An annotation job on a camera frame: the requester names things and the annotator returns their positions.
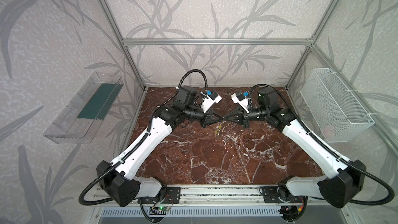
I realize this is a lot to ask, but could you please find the left circuit board with wires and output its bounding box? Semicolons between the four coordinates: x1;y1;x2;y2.
138;195;174;224

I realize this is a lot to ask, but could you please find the silver metal key holder plate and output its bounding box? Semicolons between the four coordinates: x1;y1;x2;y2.
216;122;224;132

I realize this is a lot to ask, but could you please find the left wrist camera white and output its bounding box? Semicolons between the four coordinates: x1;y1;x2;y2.
201;90;222;113

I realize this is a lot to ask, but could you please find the left black corrugated cable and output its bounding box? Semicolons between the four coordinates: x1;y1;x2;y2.
78;69;208;206

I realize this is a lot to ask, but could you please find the clear plastic wall tray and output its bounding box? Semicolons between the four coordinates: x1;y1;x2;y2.
44;72;124;144

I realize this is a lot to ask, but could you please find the white wire mesh basket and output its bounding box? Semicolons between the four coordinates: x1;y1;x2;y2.
300;68;375;143

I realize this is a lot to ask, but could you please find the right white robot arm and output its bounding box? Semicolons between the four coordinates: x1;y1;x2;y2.
226;87;364;208

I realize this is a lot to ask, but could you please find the right black corrugated cable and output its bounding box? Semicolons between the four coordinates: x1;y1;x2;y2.
248;83;396;206

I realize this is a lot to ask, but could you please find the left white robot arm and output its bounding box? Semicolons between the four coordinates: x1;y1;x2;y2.
96;86;222;207

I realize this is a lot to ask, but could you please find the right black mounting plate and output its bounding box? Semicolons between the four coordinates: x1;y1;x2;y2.
259;186;303;204

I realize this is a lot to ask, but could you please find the right connector with wires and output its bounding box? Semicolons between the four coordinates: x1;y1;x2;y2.
279;197;308;224

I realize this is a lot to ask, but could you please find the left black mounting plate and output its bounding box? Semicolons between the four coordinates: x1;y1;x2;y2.
141;186;181;204

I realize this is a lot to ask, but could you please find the black corrugated cable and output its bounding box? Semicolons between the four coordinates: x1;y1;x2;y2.
78;69;208;206
248;83;396;206

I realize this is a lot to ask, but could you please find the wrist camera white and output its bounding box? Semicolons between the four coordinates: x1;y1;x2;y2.
231;91;249;113
201;90;222;113

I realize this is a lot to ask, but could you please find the aluminium cage frame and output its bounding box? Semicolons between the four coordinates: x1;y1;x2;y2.
86;0;398;156

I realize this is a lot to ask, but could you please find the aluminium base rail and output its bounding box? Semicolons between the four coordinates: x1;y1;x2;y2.
90;184;352;207

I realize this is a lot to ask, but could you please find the black mounting plate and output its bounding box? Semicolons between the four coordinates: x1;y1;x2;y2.
259;186;303;204
141;186;181;204

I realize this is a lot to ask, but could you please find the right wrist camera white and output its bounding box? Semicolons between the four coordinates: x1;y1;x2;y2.
231;91;249;113

